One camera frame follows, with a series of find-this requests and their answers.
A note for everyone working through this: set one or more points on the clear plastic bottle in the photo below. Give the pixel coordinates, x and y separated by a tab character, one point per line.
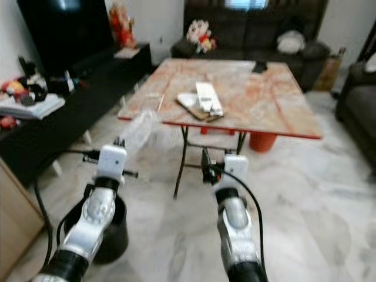
141	132

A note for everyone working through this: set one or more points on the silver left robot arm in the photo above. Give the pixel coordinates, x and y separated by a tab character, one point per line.
88	235

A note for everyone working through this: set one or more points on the black round rubbish bin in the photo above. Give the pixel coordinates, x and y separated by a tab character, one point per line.
111	235

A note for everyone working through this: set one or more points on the black long tv console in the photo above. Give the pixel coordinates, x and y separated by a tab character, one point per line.
82	106

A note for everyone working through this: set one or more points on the orange plastic stool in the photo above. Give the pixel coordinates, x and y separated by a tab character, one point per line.
262	141

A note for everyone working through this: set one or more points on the white paper sheet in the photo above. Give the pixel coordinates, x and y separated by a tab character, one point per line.
187	100

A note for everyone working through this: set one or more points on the black gadget pile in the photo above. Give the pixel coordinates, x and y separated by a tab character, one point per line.
59	87

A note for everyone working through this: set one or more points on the orange marble folding table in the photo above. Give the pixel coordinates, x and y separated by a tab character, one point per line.
264	97

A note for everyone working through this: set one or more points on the pale booklet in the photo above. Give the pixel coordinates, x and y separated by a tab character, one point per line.
126	53

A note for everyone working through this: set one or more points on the white paper stack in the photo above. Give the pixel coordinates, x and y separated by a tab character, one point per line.
29	106

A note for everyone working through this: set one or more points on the small black phone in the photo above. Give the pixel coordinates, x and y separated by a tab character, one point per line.
259	66

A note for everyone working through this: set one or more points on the small red toy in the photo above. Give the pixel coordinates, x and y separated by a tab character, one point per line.
9	122

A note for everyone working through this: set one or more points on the red gold figurine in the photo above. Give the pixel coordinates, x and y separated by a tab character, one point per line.
122	26

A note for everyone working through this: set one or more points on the yellow red toy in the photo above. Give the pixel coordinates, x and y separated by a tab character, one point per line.
13	88

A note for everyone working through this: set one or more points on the black toy figure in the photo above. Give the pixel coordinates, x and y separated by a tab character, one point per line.
24	66

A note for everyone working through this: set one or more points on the plush doll red shirt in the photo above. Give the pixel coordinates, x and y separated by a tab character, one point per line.
201	36

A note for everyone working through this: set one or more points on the black flat television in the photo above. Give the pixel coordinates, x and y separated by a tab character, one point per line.
64	29

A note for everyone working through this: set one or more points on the light wooden cabinet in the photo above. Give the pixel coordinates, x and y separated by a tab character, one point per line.
14	235

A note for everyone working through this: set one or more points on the dark brown sofa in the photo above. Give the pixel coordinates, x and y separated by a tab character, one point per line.
258	29

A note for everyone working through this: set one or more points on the white sofa cushion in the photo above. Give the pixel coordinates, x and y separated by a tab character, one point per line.
291	41

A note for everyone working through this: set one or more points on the dark armchair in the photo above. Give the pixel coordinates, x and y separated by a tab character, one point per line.
355	100

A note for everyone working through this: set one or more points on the bright window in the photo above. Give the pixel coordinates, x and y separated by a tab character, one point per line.
245	3

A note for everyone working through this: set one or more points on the white armchair cushion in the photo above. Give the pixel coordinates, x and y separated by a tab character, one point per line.
371	63

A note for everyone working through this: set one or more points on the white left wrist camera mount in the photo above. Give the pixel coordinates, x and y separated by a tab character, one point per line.
111	161

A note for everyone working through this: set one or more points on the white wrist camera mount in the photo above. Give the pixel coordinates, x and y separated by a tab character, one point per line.
238	167
111	161

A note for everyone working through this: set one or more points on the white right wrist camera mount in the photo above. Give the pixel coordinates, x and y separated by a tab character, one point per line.
238	167

